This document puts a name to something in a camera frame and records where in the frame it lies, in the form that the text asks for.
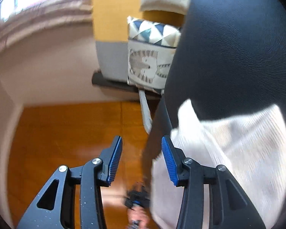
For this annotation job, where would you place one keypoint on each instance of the black padded table mat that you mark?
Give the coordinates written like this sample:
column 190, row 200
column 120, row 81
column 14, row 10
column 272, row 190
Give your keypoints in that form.
column 231, row 60

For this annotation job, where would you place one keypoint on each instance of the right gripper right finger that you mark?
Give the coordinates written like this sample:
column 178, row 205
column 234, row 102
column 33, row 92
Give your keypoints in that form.
column 229, row 205

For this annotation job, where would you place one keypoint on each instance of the beige knit sweater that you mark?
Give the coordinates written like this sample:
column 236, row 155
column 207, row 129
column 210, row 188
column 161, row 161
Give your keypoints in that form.
column 252, row 147

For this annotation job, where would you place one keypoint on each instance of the person's left hand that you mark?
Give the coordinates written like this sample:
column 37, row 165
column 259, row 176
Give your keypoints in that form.
column 137, row 218

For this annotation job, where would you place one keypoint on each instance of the patterned window curtain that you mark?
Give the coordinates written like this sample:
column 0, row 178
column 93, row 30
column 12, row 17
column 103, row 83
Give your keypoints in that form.
column 45, row 15

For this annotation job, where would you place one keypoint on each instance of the grey yellow blue sofa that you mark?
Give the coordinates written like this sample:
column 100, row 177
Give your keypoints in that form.
column 110, row 30

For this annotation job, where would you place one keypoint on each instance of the tiger print cushion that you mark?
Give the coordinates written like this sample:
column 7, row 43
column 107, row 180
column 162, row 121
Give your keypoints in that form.
column 151, row 49

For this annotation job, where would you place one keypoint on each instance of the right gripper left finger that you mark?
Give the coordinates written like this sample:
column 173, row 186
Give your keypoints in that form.
column 54, row 205

